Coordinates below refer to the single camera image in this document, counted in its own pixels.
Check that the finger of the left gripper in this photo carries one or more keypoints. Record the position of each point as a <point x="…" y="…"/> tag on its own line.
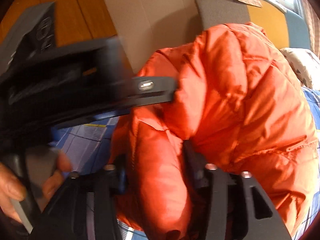
<point x="148" y="90"/>

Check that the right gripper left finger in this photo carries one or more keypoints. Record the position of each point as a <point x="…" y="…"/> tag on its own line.
<point x="83" y="206"/>

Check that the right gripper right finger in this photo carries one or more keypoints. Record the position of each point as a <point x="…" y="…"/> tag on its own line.
<point x="234" y="206"/>

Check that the orange down jacket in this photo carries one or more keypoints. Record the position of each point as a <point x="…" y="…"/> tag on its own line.
<point x="240" y="104"/>

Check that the person's left hand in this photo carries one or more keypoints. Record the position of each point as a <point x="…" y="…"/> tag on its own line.
<point x="12" y="188"/>

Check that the blue plaid bed sheet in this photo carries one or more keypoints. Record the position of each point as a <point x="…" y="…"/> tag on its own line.
<point x="88" y="148"/>

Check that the white bird print pillow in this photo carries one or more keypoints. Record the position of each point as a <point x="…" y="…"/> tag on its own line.
<point x="305" y="64"/>

